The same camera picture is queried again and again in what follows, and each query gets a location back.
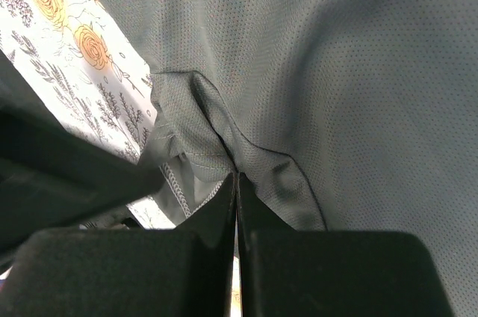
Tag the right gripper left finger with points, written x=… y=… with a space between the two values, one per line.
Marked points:
x=186 y=271

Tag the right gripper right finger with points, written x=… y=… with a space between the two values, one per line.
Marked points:
x=284 y=272

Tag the dark grey t shirt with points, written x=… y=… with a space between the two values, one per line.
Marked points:
x=344 y=114

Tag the floral patterned table mat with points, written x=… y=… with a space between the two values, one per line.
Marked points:
x=75 y=58

